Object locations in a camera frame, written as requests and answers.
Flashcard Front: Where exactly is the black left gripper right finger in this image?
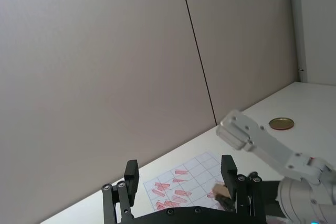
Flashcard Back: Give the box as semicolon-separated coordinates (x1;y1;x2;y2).
220;154;264;217

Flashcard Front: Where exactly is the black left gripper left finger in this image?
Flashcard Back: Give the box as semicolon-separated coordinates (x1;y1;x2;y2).
102;159;139;224

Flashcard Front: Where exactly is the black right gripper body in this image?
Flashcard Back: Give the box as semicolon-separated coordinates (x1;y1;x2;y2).
261;180;281;206

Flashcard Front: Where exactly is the small brown block, dark base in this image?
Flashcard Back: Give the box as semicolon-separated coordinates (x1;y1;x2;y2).
212;183;235;212

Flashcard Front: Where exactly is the grid paper with red marks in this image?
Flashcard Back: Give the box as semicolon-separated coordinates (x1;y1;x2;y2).
143;151;224;211

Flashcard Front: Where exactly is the round gold metal lid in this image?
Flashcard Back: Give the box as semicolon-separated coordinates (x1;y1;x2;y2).
269;117;295;131

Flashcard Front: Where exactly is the right robot arm, grey camera bracket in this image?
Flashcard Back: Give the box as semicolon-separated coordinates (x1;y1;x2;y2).
215;109;336;224

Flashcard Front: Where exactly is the white panel with grey frame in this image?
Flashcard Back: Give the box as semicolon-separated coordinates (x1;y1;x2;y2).
289;0;336;87

